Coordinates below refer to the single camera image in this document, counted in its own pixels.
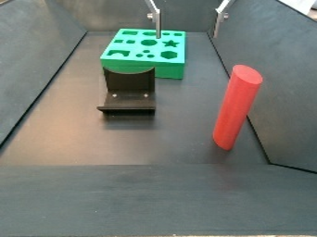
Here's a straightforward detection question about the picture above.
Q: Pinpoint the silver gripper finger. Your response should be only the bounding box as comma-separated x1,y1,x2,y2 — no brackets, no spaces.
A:
213,0,230,37
144,0,160,39

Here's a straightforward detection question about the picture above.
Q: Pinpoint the red oval cylinder peg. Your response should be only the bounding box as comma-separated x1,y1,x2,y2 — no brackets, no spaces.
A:
213,65,262,150

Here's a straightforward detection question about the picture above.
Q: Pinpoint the green shape sorting board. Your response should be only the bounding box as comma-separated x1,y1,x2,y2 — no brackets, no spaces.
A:
100,29,186,80

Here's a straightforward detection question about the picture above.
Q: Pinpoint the black curved peg holder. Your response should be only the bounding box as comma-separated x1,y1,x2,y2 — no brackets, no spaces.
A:
96,68,156,113

